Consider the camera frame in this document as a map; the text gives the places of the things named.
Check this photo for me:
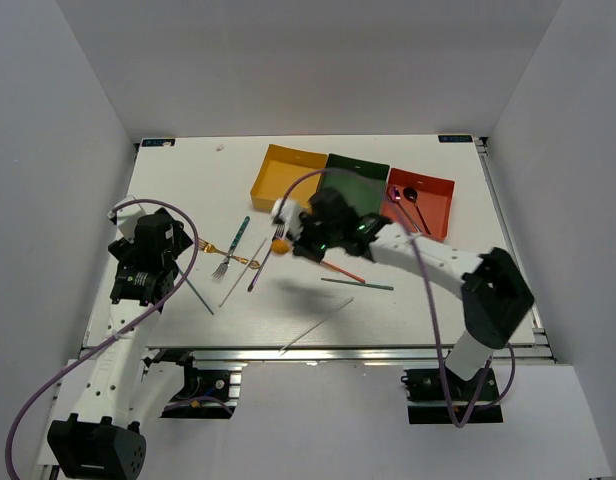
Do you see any right blue table label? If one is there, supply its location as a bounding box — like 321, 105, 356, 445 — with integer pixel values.
437, 134, 473, 143

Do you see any teal chopstick left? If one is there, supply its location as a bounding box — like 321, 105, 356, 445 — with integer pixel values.
178, 267, 214, 316

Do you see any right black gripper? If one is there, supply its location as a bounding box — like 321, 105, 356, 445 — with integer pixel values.
286, 214, 341, 264

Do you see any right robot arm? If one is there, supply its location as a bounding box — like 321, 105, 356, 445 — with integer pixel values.
272, 188, 535, 399

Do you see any orange chopstick lower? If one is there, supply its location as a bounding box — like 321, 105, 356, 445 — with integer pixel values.
320, 261, 366, 284

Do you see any green paper box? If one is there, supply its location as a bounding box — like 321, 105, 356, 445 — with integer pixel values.
318, 153, 390, 216

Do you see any teal chopstick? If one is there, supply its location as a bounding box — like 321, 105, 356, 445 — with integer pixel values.
178, 267, 214, 316
321, 277, 395, 291

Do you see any gold fork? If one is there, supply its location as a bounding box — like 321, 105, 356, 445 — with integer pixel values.
197, 239, 261, 270

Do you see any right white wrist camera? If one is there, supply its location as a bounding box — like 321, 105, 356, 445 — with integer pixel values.
270, 198, 309, 238

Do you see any white chopstick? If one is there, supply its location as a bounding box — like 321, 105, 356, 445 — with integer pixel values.
278, 297, 354, 355
218, 236, 268, 308

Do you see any fork with green marbled handle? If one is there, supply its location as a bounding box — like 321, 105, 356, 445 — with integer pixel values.
212, 216, 250, 281

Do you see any yellow paper box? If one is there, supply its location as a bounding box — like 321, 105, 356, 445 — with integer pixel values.
250, 144, 328, 212

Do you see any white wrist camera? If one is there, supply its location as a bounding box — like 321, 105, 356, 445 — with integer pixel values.
107, 195, 146, 243
270, 198, 309, 238

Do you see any purple iridescent fork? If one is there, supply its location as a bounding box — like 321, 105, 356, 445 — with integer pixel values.
247, 224, 285, 293

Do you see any teal chopstick right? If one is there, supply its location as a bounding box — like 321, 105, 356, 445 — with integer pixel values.
321, 277, 395, 291

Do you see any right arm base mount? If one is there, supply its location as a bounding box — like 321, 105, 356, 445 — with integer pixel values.
400, 367, 504, 425

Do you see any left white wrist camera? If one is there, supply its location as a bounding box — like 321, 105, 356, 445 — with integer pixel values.
107, 195, 146, 243

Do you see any iridescent pink spoon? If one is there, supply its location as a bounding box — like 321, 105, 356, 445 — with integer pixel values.
387, 185, 423, 233

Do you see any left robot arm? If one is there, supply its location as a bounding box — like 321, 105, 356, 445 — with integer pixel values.
47, 206, 200, 479

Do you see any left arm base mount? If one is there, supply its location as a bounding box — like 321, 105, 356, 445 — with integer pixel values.
153, 349, 243, 420

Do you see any red paper box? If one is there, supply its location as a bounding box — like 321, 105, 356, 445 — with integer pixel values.
380, 168, 455, 241

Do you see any left blue table label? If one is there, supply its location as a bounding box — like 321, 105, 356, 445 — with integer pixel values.
140, 138, 176, 148

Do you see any black iridescent spoon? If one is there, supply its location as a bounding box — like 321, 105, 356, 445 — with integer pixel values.
403, 187, 431, 235

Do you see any blue table label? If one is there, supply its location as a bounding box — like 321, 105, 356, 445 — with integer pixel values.
437, 134, 473, 143
140, 138, 176, 148

